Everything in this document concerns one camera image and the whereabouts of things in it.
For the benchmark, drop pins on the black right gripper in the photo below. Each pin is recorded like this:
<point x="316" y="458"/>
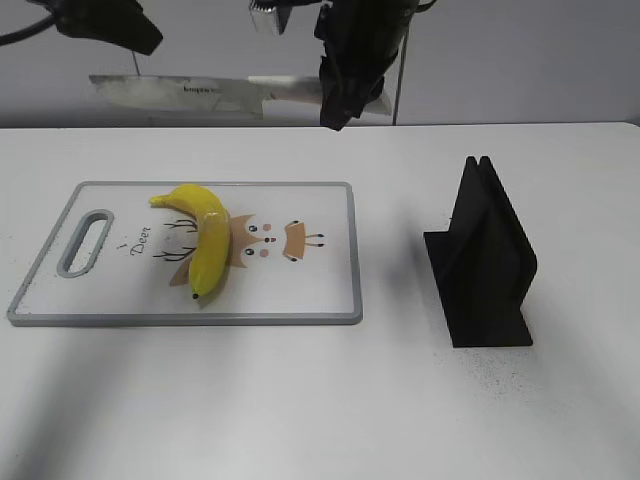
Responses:
<point x="361" y="40"/>

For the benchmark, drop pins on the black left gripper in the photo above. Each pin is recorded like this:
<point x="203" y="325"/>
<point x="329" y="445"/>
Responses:
<point x="118" y="22"/>

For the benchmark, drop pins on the white-handled kitchen knife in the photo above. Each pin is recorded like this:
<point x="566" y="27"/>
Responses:
<point x="206" y="94"/>

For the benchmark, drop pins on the yellow plastic banana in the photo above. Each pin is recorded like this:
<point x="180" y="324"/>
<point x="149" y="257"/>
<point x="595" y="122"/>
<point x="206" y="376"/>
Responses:
<point x="208" y="261"/>

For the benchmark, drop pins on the white grey-rimmed cutting board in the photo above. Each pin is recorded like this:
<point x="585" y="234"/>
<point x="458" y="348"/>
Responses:
<point x="114" y="260"/>

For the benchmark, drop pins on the black knife stand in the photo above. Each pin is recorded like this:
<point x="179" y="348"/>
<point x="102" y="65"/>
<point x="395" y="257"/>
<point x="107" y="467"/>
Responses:
<point x="483" y="263"/>

